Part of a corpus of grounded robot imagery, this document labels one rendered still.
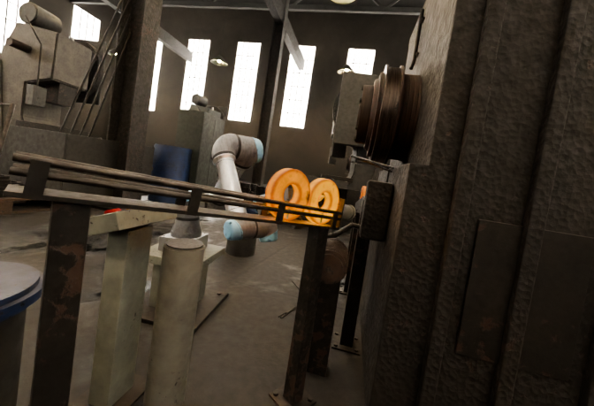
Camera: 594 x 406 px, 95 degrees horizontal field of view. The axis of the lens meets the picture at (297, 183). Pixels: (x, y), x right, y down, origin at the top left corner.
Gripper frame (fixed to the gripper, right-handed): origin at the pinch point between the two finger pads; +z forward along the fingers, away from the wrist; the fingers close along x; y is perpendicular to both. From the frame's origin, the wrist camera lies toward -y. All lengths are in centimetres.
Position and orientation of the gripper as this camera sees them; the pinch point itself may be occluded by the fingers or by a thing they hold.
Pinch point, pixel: (321, 198)
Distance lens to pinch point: 92.2
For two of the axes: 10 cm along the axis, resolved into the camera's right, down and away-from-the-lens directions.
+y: -0.7, -9.8, 1.8
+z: 6.9, -1.8, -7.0
